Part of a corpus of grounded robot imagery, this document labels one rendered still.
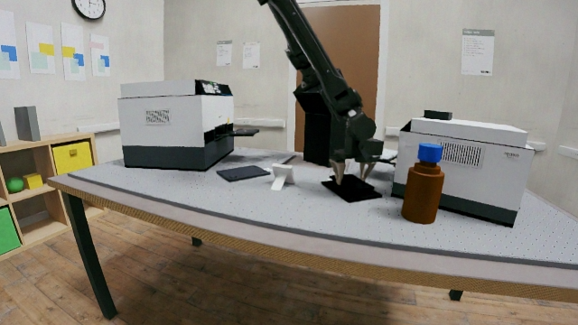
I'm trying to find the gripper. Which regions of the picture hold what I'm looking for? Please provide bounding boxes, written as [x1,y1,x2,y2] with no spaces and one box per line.
[330,149,377,185]

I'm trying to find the white multi-well plate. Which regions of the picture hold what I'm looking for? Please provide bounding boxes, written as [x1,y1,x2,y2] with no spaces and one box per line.
[379,149,397,159]

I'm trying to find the brown bottle with blue cap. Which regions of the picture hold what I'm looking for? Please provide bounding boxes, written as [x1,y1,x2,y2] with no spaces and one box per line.
[401,144,445,225]

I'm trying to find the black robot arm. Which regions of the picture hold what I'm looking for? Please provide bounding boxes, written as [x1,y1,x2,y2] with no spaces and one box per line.
[257,0,384,163]

